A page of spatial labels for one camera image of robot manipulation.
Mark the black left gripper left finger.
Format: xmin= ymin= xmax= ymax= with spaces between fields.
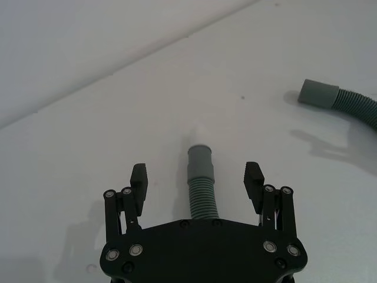
xmin=102 ymin=163 xmax=148 ymax=238

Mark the grey corrugated hose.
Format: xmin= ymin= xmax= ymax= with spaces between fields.
xmin=297 ymin=78 xmax=377 ymax=132
xmin=187 ymin=143 xmax=221 ymax=221

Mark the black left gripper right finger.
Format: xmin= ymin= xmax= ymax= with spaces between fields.
xmin=243 ymin=161 xmax=296 ymax=240

